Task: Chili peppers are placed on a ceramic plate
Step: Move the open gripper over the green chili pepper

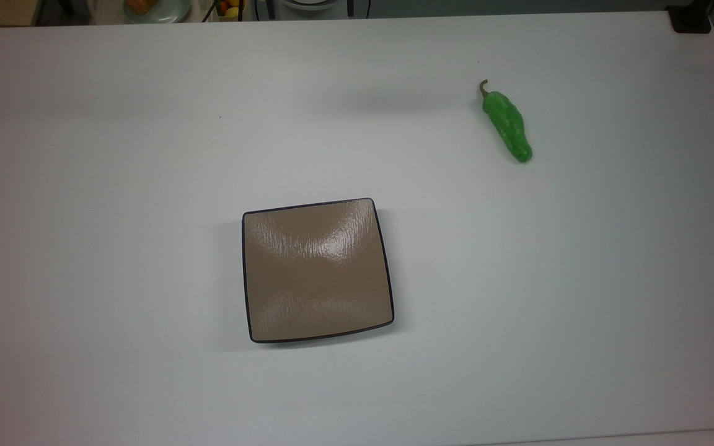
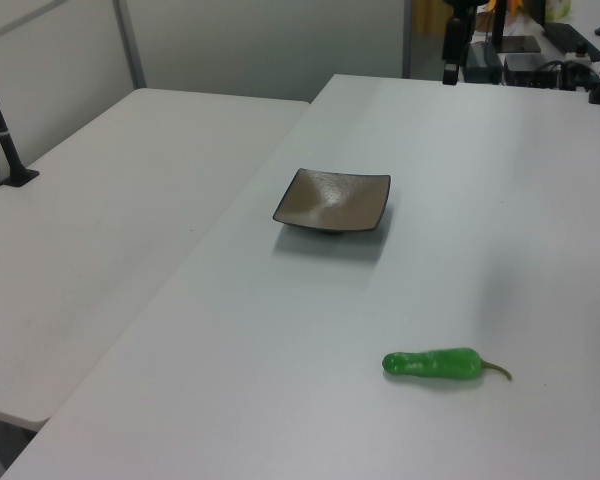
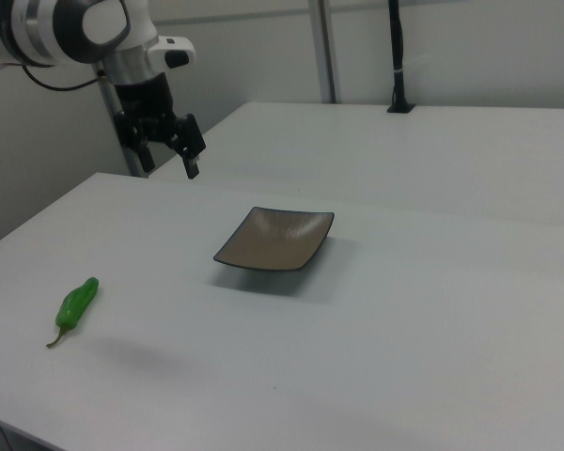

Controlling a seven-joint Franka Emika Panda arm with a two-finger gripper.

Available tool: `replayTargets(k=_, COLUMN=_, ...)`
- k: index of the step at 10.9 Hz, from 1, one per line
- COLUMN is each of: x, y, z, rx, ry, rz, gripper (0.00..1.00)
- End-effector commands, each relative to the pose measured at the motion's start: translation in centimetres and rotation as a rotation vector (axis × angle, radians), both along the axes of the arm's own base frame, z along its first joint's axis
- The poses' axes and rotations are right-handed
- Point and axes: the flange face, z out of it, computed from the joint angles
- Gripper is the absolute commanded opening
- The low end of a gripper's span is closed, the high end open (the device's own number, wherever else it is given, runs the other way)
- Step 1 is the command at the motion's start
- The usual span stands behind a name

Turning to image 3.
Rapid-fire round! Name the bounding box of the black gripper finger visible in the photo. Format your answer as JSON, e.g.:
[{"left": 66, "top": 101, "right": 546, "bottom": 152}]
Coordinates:
[
  {"left": 112, "top": 111, "right": 156, "bottom": 174},
  {"left": 168, "top": 112, "right": 207, "bottom": 180}
]

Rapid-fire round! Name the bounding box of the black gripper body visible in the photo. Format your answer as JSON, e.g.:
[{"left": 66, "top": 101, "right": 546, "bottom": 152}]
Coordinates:
[{"left": 114, "top": 73, "right": 180, "bottom": 143}]

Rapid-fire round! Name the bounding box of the green chili pepper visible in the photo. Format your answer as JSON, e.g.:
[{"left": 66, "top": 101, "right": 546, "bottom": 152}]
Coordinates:
[{"left": 45, "top": 276, "right": 101, "bottom": 350}]

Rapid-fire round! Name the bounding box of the square brown ceramic plate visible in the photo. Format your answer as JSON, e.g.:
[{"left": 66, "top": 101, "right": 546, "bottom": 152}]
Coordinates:
[{"left": 212, "top": 206, "right": 337, "bottom": 273}]

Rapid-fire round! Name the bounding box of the aluminium profile post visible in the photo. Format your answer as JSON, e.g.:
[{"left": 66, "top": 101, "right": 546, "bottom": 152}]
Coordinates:
[{"left": 96, "top": 69, "right": 149, "bottom": 179}]

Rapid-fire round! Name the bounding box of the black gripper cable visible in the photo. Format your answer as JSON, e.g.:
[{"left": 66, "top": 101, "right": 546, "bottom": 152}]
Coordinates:
[{"left": 21, "top": 64, "right": 106, "bottom": 92}]

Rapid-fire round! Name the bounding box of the grey wall partition strip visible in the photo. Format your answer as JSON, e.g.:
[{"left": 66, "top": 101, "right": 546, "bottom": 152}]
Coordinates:
[{"left": 307, "top": 0, "right": 337, "bottom": 104}]

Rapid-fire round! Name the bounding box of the black camera stand pole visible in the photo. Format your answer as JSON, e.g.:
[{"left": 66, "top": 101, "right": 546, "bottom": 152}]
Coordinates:
[{"left": 386, "top": 0, "right": 416, "bottom": 115}]

